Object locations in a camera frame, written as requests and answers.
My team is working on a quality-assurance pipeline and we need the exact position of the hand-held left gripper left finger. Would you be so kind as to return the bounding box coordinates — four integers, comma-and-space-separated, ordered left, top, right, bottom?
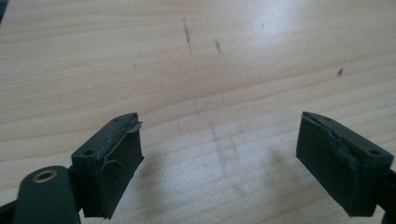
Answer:
70, 112, 145, 220

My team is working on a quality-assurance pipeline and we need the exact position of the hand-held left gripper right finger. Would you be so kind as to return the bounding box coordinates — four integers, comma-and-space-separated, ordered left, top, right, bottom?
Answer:
295, 111, 394, 217

